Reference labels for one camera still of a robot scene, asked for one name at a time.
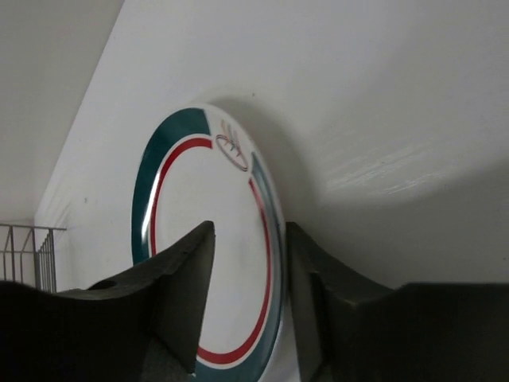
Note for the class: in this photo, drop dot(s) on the white plate teal red rim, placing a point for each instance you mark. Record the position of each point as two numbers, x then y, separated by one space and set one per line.
200 164

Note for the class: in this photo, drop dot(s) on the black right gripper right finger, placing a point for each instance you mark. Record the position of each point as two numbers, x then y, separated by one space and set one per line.
350 328

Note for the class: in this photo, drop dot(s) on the grey wire dish rack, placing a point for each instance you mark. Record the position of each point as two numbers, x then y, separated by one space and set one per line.
28 255

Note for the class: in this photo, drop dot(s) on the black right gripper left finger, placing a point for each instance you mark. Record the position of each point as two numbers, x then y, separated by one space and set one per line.
143 324

